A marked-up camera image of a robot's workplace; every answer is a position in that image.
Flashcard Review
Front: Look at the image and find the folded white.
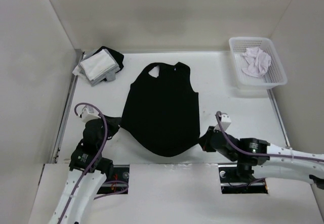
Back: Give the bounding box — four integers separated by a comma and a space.
72, 65, 87, 80
79, 50, 117, 81

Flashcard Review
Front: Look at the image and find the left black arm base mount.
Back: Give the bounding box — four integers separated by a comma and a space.
97, 165, 130, 195

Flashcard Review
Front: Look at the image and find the white crumpled tank top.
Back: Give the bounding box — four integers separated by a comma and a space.
242, 47, 271, 78

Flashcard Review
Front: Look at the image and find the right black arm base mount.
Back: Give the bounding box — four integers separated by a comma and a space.
218, 164, 268, 194

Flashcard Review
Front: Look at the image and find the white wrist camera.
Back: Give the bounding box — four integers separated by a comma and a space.
79, 105, 100, 123
214, 111, 231, 131

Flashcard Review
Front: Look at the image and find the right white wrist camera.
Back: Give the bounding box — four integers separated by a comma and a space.
214, 111, 231, 131

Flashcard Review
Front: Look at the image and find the white plastic basket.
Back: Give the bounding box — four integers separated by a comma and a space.
229, 37, 288, 90

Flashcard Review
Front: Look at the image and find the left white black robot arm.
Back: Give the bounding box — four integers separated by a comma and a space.
49, 116, 122, 223

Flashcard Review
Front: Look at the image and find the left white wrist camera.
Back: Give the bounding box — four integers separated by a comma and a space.
79, 105, 100, 123

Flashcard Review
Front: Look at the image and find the black tank top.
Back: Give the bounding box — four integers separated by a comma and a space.
120, 62, 200, 157

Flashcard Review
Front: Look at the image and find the folded black top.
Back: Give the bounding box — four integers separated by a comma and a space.
87, 46, 124, 73

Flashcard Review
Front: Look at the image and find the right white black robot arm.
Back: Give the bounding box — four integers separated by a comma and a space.
198, 126, 323, 189

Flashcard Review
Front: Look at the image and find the bottom folded white top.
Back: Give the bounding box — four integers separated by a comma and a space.
72, 65, 87, 80

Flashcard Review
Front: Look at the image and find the folded grey top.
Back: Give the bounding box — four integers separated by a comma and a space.
78, 56, 119, 86

